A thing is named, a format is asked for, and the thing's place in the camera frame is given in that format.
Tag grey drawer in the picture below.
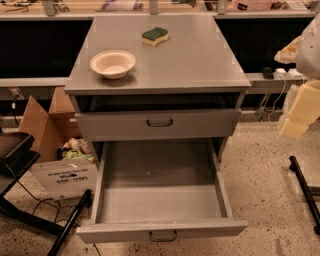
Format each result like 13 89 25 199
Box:
77 139 248 243
76 109 240 141

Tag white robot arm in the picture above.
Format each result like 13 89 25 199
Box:
274 14 320 140

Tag grey drawer cabinet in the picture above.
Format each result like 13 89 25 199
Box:
65 14 250 154

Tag grey top drawer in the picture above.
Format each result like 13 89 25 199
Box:
76 109 240 141

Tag white paper bowl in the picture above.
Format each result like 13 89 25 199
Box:
90 50 136 80

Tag colourful toys in box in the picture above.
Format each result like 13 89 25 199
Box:
58 138 95 163

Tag green yellow sponge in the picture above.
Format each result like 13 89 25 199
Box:
141 27 169 47

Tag brown cardboard box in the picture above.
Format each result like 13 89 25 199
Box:
19 87 98 200

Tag black power adapter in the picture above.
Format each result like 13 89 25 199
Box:
262 67 274 79

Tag white power adapter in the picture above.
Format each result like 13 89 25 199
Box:
274 68 287 78

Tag white power strip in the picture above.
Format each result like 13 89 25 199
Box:
288 69 304 79

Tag black bar right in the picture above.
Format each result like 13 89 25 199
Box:
289 156 320 235

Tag white hanging cable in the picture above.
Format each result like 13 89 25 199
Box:
267 77 288 122

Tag black floor cable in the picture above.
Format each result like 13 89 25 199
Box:
16 179 102 256

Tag black stand frame left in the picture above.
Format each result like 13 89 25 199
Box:
0 132 92 256

